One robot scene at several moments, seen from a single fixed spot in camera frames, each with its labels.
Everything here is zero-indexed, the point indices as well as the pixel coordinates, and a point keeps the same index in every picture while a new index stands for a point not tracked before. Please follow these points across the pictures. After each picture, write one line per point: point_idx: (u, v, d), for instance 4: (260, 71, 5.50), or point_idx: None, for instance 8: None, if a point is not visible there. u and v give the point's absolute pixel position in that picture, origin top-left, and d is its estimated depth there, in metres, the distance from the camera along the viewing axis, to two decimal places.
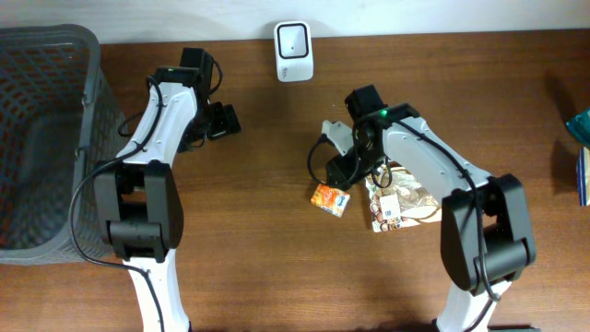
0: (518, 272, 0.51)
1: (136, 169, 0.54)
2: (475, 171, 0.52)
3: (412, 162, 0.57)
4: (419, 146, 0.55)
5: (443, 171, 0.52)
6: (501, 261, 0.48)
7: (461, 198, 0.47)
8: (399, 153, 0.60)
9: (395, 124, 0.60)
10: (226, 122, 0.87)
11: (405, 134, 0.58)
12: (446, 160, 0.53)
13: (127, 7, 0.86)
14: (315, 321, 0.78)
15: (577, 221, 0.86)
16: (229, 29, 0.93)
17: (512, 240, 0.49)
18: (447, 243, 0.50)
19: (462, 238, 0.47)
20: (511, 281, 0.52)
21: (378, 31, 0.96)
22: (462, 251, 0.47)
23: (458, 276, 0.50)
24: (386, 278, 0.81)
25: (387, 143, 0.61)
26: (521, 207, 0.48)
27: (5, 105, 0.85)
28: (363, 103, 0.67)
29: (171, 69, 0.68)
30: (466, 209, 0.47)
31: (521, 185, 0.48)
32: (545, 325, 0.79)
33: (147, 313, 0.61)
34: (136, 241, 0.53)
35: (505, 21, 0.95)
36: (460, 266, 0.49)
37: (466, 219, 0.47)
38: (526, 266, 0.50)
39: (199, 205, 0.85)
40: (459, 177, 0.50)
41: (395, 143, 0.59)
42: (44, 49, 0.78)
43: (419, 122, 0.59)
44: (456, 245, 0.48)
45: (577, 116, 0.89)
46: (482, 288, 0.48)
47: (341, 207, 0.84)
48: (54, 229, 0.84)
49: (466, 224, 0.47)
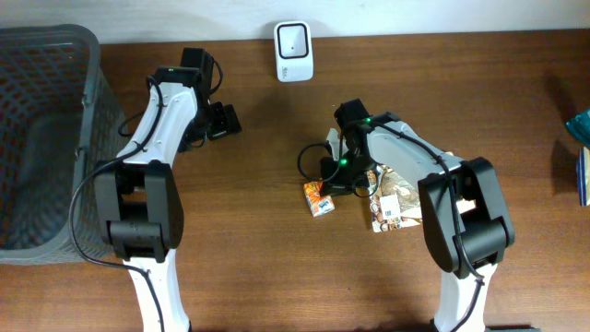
0: (501, 254, 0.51)
1: (136, 169, 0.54)
2: (449, 158, 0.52)
3: (395, 161, 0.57)
4: (399, 144, 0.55)
5: (418, 161, 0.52)
6: (480, 241, 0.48)
7: (437, 180, 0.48)
8: (383, 154, 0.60)
9: (377, 128, 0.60)
10: (225, 122, 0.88)
11: (386, 135, 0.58)
12: (422, 152, 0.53)
13: (127, 7, 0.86)
14: (314, 321, 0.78)
15: (578, 221, 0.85)
16: (229, 29, 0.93)
17: (489, 220, 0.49)
18: (428, 227, 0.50)
19: (440, 219, 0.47)
20: (494, 264, 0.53)
21: (378, 31, 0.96)
22: (441, 232, 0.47)
23: (441, 257, 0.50)
24: (386, 278, 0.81)
25: (372, 148, 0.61)
26: (494, 186, 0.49)
27: (5, 106, 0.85)
28: (348, 113, 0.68)
29: (171, 70, 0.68)
30: (442, 190, 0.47)
31: (492, 167, 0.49)
32: (545, 325, 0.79)
33: (146, 312, 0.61)
34: (137, 241, 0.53)
35: (506, 21, 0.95)
36: (441, 246, 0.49)
37: (441, 198, 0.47)
38: (506, 246, 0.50)
39: (200, 206, 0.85)
40: (433, 163, 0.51)
41: (379, 145, 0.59)
42: (44, 49, 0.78)
43: (400, 124, 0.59)
44: (435, 227, 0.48)
45: (577, 116, 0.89)
46: (465, 268, 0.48)
47: (320, 208, 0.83)
48: (54, 229, 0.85)
49: (442, 205, 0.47)
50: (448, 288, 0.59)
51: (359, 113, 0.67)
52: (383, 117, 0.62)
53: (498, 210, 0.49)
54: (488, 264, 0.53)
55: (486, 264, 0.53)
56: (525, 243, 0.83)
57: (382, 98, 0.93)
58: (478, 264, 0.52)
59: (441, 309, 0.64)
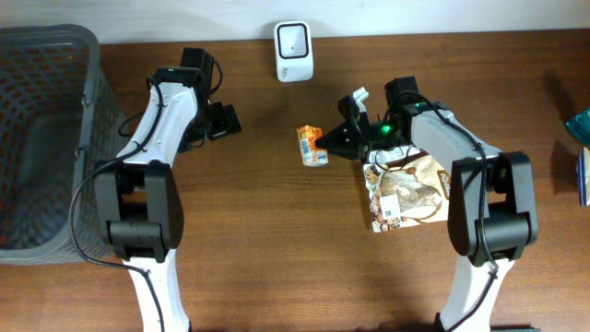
0: (520, 250, 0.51)
1: (136, 169, 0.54)
2: (489, 148, 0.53)
3: (432, 145, 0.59)
4: (444, 129, 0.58)
5: (458, 147, 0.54)
6: (501, 231, 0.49)
7: (470, 162, 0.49)
8: (423, 138, 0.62)
9: (425, 112, 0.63)
10: (226, 122, 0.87)
11: (432, 119, 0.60)
12: (465, 139, 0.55)
13: (127, 7, 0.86)
14: (315, 321, 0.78)
15: (578, 221, 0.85)
16: (230, 29, 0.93)
17: (514, 214, 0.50)
18: (452, 208, 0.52)
19: (466, 200, 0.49)
20: (513, 260, 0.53)
21: (378, 31, 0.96)
22: (464, 213, 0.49)
23: (458, 241, 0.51)
24: (386, 278, 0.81)
25: (415, 131, 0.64)
26: (527, 182, 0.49)
27: (5, 106, 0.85)
28: (400, 88, 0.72)
29: (171, 70, 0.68)
30: (474, 173, 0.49)
31: (530, 162, 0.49)
32: (545, 326, 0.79)
33: (147, 310, 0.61)
34: (136, 241, 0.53)
35: (506, 21, 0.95)
36: (461, 230, 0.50)
37: (471, 180, 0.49)
38: (528, 243, 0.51)
39: (200, 205, 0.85)
40: (473, 150, 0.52)
41: (422, 128, 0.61)
42: (44, 49, 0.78)
43: (448, 112, 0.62)
44: (460, 208, 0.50)
45: (577, 116, 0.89)
46: (480, 254, 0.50)
47: (317, 160, 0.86)
48: (55, 229, 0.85)
49: (471, 186, 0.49)
50: (459, 278, 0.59)
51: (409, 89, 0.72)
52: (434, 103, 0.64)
53: (525, 206, 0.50)
54: (504, 259, 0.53)
55: (502, 258, 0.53)
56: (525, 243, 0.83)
57: (383, 98, 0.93)
58: (497, 256, 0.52)
59: (448, 302, 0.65)
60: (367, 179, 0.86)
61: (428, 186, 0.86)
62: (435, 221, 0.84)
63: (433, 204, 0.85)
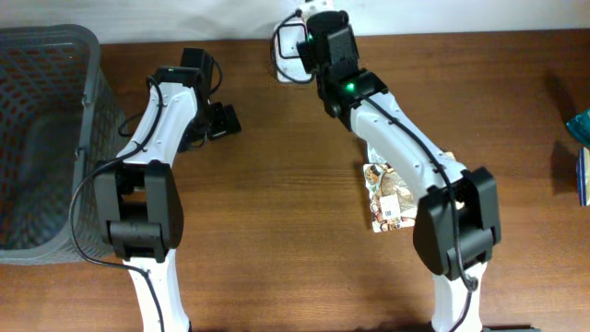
0: (489, 254, 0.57)
1: (136, 169, 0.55)
2: (448, 165, 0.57)
3: (382, 144, 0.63)
4: (390, 131, 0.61)
5: (418, 164, 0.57)
6: (470, 245, 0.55)
7: (439, 196, 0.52)
8: (370, 135, 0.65)
9: (364, 102, 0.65)
10: (226, 122, 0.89)
11: (375, 116, 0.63)
12: (419, 151, 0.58)
13: (127, 7, 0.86)
14: (314, 321, 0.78)
15: (578, 221, 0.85)
16: (230, 29, 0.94)
17: (480, 228, 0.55)
18: (423, 234, 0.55)
19: (438, 231, 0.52)
20: (484, 263, 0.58)
21: (377, 30, 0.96)
22: (438, 243, 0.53)
23: (432, 260, 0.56)
24: (386, 278, 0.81)
25: (357, 124, 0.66)
26: (490, 200, 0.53)
27: (5, 105, 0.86)
28: (331, 50, 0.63)
29: (171, 69, 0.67)
30: (443, 207, 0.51)
31: (494, 181, 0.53)
32: (545, 326, 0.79)
33: (147, 312, 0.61)
34: (137, 241, 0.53)
35: (504, 20, 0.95)
36: (435, 253, 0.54)
37: (442, 214, 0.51)
38: (491, 246, 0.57)
39: (200, 206, 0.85)
40: (434, 172, 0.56)
41: (366, 126, 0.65)
42: (44, 49, 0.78)
43: (390, 104, 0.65)
44: (433, 236, 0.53)
45: (577, 116, 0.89)
46: (454, 270, 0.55)
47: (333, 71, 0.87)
48: (55, 229, 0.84)
49: (442, 219, 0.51)
50: (442, 290, 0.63)
51: (341, 57, 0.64)
52: (369, 79, 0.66)
53: (490, 220, 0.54)
54: (478, 263, 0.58)
55: (477, 263, 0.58)
56: (525, 243, 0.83)
57: None
58: (468, 264, 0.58)
59: (438, 313, 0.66)
60: (368, 179, 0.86)
61: None
62: None
63: None
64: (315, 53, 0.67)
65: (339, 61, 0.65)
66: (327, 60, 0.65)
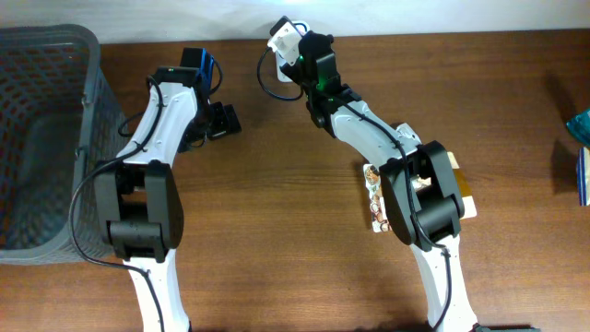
0: (456, 226, 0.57)
1: (136, 169, 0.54)
2: (407, 142, 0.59)
3: (357, 140, 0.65)
4: (361, 126, 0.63)
5: (380, 145, 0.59)
6: (434, 213, 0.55)
7: (393, 166, 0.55)
8: (347, 134, 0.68)
9: (340, 106, 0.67)
10: (225, 122, 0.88)
11: (348, 116, 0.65)
12: (383, 135, 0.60)
13: (127, 7, 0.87)
14: (314, 321, 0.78)
15: (578, 221, 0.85)
16: (230, 29, 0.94)
17: (441, 196, 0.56)
18: (389, 207, 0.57)
19: (397, 198, 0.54)
20: (455, 236, 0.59)
21: (377, 31, 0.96)
22: (399, 210, 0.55)
23: (401, 231, 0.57)
24: (385, 278, 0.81)
25: (336, 126, 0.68)
26: (445, 167, 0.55)
27: (5, 106, 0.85)
28: (319, 72, 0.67)
29: (171, 70, 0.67)
30: (396, 174, 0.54)
31: (444, 150, 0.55)
32: (545, 326, 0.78)
33: (147, 312, 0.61)
34: (137, 242, 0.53)
35: (503, 21, 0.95)
36: (400, 223, 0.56)
37: (398, 181, 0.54)
38: (459, 218, 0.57)
39: (200, 206, 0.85)
40: (393, 148, 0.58)
41: (343, 127, 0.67)
42: (44, 49, 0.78)
43: (361, 103, 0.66)
44: (395, 206, 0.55)
45: (577, 116, 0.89)
46: (422, 240, 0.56)
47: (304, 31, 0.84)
48: (55, 229, 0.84)
49: (398, 186, 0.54)
50: (425, 279, 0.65)
51: (327, 77, 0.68)
52: (347, 92, 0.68)
53: (450, 188, 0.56)
54: (449, 236, 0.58)
55: (447, 236, 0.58)
56: (525, 243, 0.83)
57: (383, 98, 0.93)
58: (440, 235, 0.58)
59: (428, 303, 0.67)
60: (367, 180, 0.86)
61: None
62: None
63: None
64: (305, 71, 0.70)
65: (326, 81, 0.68)
66: (315, 79, 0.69)
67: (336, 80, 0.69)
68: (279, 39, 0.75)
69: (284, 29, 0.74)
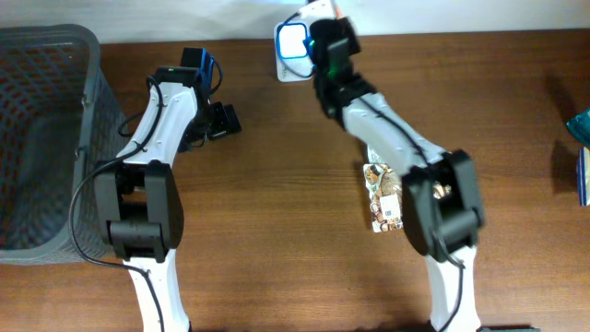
0: (475, 237, 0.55)
1: (136, 169, 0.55)
2: (430, 148, 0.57)
3: (371, 137, 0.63)
4: (378, 123, 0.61)
5: (401, 148, 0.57)
6: (455, 226, 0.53)
7: (417, 175, 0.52)
8: (359, 130, 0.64)
9: (354, 100, 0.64)
10: (225, 122, 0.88)
11: (364, 111, 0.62)
12: (403, 137, 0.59)
13: (127, 7, 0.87)
14: (314, 321, 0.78)
15: (578, 221, 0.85)
16: (230, 29, 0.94)
17: (464, 208, 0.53)
18: (407, 216, 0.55)
19: (418, 210, 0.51)
20: (472, 247, 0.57)
21: (377, 31, 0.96)
22: (419, 222, 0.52)
23: (418, 241, 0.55)
24: (386, 278, 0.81)
25: (348, 121, 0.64)
26: (470, 179, 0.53)
27: (5, 106, 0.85)
28: (331, 58, 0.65)
29: (171, 69, 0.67)
30: (420, 183, 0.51)
31: (471, 161, 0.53)
32: (545, 326, 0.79)
33: (147, 312, 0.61)
34: (137, 242, 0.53)
35: (504, 21, 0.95)
36: (418, 233, 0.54)
37: (421, 192, 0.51)
38: (478, 230, 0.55)
39: (200, 206, 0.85)
40: (416, 154, 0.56)
41: (356, 122, 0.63)
42: (45, 49, 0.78)
43: (378, 99, 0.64)
44: (415, 216, 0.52)
45: (577, 116, 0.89)
46: (440, 252, 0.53)
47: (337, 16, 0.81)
48: (55, 229, 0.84)
49: (422, 197, 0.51)
50: (435, 283, 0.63)
51: (340, 65, 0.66)
52: (360, 84, 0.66)
53: (472, 200, 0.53)
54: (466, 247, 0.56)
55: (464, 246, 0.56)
56: (525, 243, 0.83)
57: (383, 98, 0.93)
58: (457, 247, 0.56)
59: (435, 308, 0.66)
60: (368, 179, 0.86)
61: None
62: None
63: None
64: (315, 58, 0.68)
65: (337, 69, 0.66)
66: (326, 66, 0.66)
67: (348, 69, 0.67)
68: (312, 9, 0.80)
69: (321, 4, 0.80)
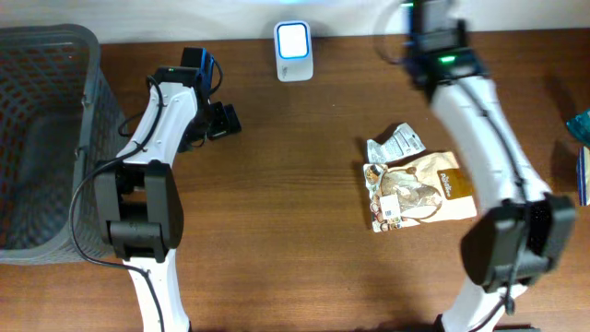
0: (535, 279, 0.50)
1: (136, 169, 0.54)
2: (533, 183, 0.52)
3: (464, 136, 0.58)
4: (484, 126, 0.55)
5: (500, 172, 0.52)
6: (524, 268, 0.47)
7: (509, 211, 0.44)
8: (452, 118, 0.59)
9: (454, 83, 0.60)
10: (225, 121, 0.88)
11: (468, 102, 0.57)
12: (504, 157, 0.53)
13: (127, 7, 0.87)
14: (314, 321, 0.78)
15: (578, 221, 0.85)
16: (230, 29, 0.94)
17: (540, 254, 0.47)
18: (476, 241, 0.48)
19: (494, 246, 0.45)
20: (525, 286, 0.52)
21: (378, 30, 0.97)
22: (489, 255, 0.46)
23: (473, 265, 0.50)
24: (386, 278, 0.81)
25: (441, 100, 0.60)
26: (565, 233, 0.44)
27: (5, 105, 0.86)
28: (435, 21, 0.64)
29: (171, 70, 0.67)
30: (513, 222, 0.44)
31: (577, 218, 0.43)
32: (545, 326, 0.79)
33: (147, 313, 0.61)
34: (137, 242, 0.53)
35: (504, 20, 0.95)
36: (480, 261, 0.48)
37: (507, 231, 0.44)
38: (543, 275, 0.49)
39: (200, 206, 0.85)
40: (515, 183, 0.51)
41: (452, 109, 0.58)
42: (45, 48, 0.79)
43: (487, 89, 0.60)
44: (487, 248, 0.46)
45: (577, 116, 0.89)
46: (494, 284, 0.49)
47: None
48: (54, 230, 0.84)
49: (505, 236, 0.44)
50: (466, 296, 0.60)
51: (441, 31, 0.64)
52: (462, 55, 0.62)
53: (554, 252, 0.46)
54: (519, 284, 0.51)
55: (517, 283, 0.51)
56: None
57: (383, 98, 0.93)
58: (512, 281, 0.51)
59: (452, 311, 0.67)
60: (368, 179, 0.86)
61: (428, 186, 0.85)
62: (435, 221, 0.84)
63: (433, 203, 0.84)
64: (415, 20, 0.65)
65: (437, 36, 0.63)
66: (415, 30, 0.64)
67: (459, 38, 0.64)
68: None
69: None
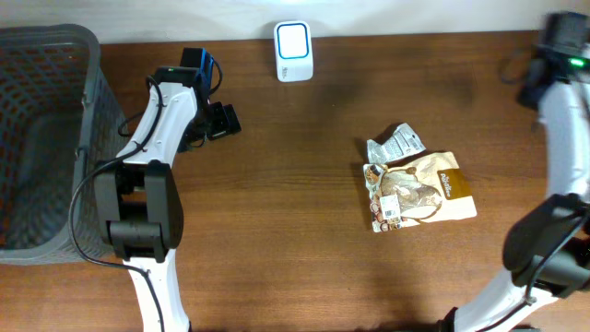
0: (568, 291, 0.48)
1: (135, 168, 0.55)
2: None
3: (559, 132, 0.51)
4: (579, 122, 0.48)
5: (574, 167, 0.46)
6: (562, 272, 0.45)
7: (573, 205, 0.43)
8: (554, 115, 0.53)
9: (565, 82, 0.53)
10: (225, 122, 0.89)
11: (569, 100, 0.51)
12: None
13: (128, 7, 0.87)
14: (314, 321, 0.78)
15: None
16: (230, 29, 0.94)
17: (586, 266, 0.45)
18: (525, 228, 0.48)
19: (542, 232, 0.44)
20: (556, 296, 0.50)
21: (378, 30, 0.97)
22: (532, 243, 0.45)
23: (513, 251, 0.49)
24: (387, 278, 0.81)
25: (550, 98, 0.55)
26: None
27: (5, 106, 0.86)
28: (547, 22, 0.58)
29: (171, 70, 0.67)
30: (572, 214, 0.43)
31: None
32: (545, 326, 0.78)
33: (147, 313, 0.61)
34: (137, 242, 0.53)
35: (504, 20, 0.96)
36: (521, 246, 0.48)
37: (562, 220, 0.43)
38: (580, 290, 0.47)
39: (201, 206, 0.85)
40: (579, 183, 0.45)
41: (558, 102, 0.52)
42: (44, 49, 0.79)
43: None
44: (532, 234, 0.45)
45: None
46: (524, 277, 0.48)
47: None
48: (55, 229, 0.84)
49: (558, 226, 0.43)
50: (491, 290, 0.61)
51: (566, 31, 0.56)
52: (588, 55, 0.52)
53: None
54: (548, 292, 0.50)
55: (547, 290, 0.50)
56: None
57: (383, 98, 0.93)
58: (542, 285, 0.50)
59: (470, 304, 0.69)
60: (367, 179, 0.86)
61: (428, 186, 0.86)
62: (435, 221, 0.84)
63: (433, 204, 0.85)
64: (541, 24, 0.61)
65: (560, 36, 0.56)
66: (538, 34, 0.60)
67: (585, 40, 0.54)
68: None
69: None
